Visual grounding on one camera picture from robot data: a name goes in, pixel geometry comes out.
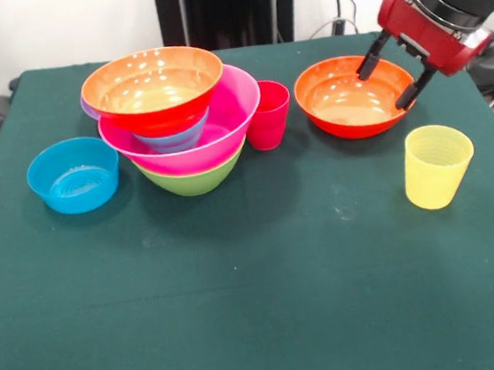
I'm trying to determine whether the dark green table cloth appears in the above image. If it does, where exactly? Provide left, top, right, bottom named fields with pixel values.
left=0, top=16, right=494, bottom=370

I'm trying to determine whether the small cyan bowl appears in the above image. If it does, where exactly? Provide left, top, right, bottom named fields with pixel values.
left=130, top=107, right=216, bottom=158

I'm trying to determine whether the purple bowl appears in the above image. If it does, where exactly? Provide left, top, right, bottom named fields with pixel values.
left=79, top=93, right=102, bottom=123

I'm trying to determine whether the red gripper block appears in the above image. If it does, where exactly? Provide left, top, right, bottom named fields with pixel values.
left=349, top=0, right=494, bottom=114

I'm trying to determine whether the green bowl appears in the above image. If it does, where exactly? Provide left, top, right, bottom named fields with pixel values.
left=131, top=139, right=253, bottom=203

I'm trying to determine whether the straight-sided blue bowl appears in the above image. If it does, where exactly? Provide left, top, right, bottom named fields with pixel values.
left=22, top=132, right=126, bottom=220

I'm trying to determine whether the yellow cup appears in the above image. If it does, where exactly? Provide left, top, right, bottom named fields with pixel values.
left=398, top=120, right=482, bottom=213

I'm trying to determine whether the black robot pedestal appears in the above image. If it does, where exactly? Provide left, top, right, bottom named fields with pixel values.
left=145, top=0, right=308, bottom=58

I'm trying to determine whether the red cup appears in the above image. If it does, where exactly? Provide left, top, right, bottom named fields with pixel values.
left=240, top=77, right=296, bottom=154

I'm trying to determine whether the large magenta bowl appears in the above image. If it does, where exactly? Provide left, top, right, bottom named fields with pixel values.
left=91, top=59, right=270, bottom=185

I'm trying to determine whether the orange bowl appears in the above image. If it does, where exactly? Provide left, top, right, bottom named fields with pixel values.
left=290, top=47, right=424, bottom=146
left=76, top=40, right=231, bottom=146

